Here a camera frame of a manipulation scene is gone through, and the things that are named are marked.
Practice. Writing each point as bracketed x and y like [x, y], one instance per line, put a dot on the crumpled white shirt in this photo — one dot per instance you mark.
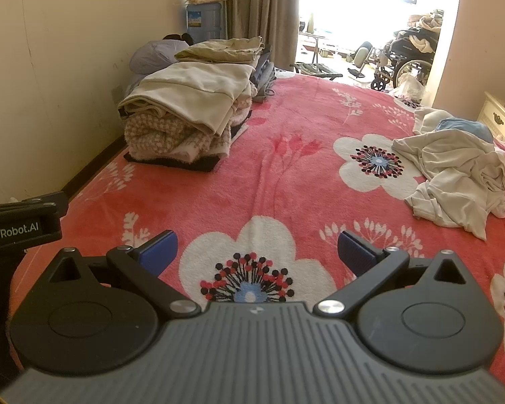
[458, 168]

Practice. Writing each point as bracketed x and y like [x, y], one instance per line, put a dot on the black wheelchair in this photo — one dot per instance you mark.
[404, 50]

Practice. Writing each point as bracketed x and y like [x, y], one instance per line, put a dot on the light blue garment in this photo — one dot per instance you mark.
[467, 128]

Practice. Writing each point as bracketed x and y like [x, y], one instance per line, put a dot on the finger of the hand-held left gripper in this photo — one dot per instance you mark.
[46, 201]

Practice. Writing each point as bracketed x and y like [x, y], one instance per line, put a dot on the blue water jug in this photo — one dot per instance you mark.
[204, 21]

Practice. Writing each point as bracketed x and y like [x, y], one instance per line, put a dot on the pink floral blanket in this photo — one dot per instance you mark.
[277, 155]

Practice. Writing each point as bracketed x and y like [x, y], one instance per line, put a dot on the cream nightstand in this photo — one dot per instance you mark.
[500, 118]

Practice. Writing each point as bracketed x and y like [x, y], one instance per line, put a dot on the brown curtain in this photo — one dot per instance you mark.
[261, 8]

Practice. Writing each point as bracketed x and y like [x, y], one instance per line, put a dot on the white plastic bag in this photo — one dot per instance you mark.
[408, 86]

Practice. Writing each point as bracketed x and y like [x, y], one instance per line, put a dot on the olive beige folded clothes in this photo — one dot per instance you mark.
[219, 50]

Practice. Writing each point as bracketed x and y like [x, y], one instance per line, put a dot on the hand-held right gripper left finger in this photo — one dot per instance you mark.
[160, 252]

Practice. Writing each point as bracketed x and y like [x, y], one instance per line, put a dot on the small metal table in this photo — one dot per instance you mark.
[317, 38]

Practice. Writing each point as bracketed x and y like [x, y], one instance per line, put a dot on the blue folded clothes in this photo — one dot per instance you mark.
[263, 75]

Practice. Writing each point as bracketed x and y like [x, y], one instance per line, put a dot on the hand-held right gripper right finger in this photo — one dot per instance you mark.
[355, 254]

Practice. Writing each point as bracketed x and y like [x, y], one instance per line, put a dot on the beige clothes pile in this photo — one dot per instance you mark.
[429, 25]

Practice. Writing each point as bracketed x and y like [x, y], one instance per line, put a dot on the cream zip jacket black trim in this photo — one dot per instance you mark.
[185, 88]

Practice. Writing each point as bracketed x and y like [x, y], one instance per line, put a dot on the lilac grey bundle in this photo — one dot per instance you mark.
[151, 57]

